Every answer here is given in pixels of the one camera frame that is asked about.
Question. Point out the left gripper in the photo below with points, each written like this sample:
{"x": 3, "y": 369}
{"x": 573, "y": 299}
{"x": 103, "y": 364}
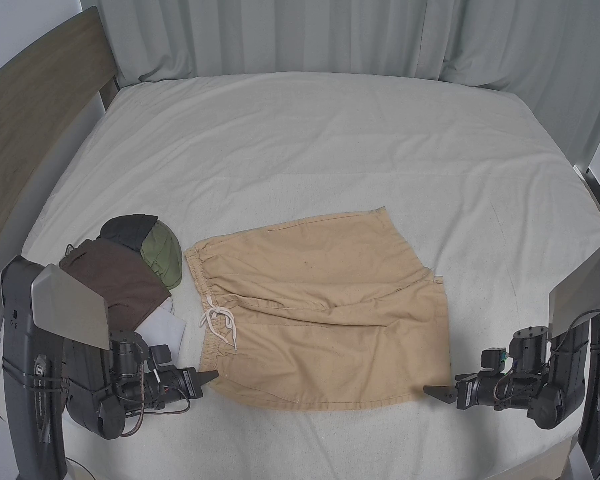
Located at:
{"x": 182, "y": 385}

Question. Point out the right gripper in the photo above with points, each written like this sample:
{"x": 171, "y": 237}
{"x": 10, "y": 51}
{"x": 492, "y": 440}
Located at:
{"x": 475, "y": 393}

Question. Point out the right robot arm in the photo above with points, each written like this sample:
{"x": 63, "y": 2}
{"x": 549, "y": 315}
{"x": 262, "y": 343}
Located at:
{"x": 580, "y": 318}

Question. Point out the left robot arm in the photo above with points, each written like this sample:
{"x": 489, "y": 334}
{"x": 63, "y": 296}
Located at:
{"x": 55, "y": 368}

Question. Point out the bed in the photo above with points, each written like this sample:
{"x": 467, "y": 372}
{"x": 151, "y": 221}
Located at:
{"x": 300, "y": 148}

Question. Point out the white garment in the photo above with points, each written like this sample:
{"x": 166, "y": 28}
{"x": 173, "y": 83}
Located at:
{"x": 168, "y": 329}

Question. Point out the green garment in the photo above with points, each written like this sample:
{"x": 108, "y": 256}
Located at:
{"x": 163, "y": 253}

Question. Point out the brown garment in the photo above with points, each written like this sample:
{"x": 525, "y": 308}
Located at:
{"x": 115, "y": 278}

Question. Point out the black garment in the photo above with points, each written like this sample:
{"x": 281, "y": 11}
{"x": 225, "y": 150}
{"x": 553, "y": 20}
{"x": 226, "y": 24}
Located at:
{"x": 127, "y": 233}

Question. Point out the white curtain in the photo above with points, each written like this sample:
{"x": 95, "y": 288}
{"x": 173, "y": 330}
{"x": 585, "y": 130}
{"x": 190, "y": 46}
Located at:
{"x": 520, "y": 23}
{"x": 260, "y": 18}

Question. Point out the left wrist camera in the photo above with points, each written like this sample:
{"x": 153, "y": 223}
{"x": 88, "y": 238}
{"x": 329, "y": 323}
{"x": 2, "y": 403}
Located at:
{"x": 160, "y": 355}

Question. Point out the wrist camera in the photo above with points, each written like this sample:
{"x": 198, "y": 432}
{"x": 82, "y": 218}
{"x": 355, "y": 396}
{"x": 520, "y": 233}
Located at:
{"x": 160, "y": 355}
{"x": 494, "y": 360}

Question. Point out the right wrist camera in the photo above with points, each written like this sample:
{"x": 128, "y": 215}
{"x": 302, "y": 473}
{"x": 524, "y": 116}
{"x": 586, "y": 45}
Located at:
{"x": 494, "y": 360}

